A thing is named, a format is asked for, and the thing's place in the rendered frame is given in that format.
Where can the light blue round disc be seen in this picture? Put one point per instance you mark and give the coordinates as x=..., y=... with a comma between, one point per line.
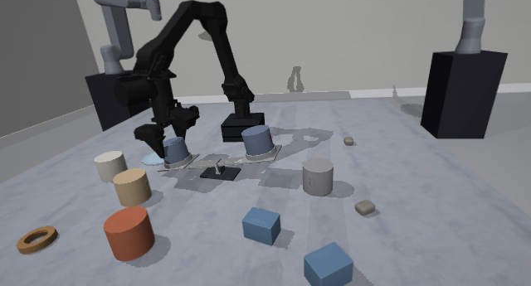
x=153, y=159

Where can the brown flat ring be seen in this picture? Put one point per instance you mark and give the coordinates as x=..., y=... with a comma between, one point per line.
x=25, y=247

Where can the tan cylinder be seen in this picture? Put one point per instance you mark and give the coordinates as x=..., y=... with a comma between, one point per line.
x=132, y=187

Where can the blue cube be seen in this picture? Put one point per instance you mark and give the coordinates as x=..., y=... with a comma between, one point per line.
x=328, y=266
x=261, y=225

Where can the reddish-brown cylinder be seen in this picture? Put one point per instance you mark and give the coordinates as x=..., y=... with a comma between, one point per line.
x=130, y=233

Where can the dark blue cylinder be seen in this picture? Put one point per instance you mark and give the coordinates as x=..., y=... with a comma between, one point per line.
x=257, y=140
x=175, y=150

